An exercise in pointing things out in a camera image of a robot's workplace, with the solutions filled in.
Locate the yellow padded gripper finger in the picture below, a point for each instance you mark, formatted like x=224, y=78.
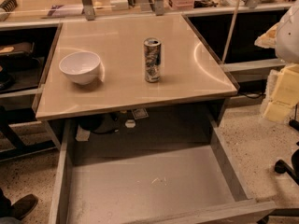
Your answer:
x=281, y=93

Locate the silver redbull can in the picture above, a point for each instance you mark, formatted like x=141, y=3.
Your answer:
x=152, y=58

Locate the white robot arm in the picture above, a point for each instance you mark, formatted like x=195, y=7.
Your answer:
x=287, y=36

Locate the open grey top drawer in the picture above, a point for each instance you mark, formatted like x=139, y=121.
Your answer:
x=171, y=168

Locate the black office chair base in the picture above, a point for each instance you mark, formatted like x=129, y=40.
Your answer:
x=282, y=167

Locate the white ceramic bowl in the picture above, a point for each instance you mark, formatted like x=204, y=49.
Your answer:
x=81, y=67

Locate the purple white packet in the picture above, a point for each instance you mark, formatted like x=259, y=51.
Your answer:
x=65, y=10

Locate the dark brown shoe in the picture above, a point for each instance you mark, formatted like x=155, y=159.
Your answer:
x=24, y=206

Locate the black hairbrush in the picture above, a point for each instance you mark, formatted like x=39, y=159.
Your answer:
x=6, y=8

